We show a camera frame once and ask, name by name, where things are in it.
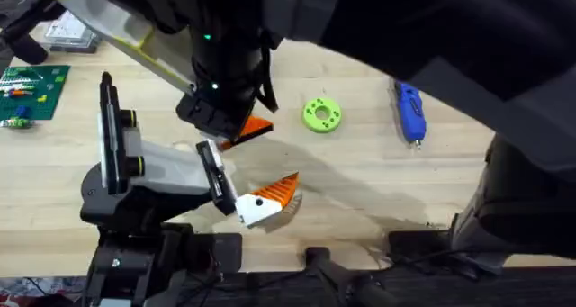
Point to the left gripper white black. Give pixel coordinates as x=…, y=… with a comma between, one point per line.
x=171, y=172

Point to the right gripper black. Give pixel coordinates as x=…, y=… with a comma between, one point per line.
x=225, y=73

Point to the orange ribbed wedge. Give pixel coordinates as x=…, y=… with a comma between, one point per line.
x=257, y=128

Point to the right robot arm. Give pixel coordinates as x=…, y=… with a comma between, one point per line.
x=450, y=32

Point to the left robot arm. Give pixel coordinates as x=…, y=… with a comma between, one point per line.
x=135, y=257

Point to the blue electric screwdriver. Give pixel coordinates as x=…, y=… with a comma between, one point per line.
x=410, y=111

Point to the green disc with holes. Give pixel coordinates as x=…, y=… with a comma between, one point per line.
x=321, y=115

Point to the black upright left wrist plate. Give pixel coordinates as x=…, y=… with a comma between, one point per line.
x=110, y=136

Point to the clear plastic box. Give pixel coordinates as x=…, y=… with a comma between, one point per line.
x=72, y=34

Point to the green board with toy blocks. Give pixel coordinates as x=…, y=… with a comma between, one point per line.
x=31, y=91

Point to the black cylinder tool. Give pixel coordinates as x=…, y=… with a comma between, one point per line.
x=24, y=46

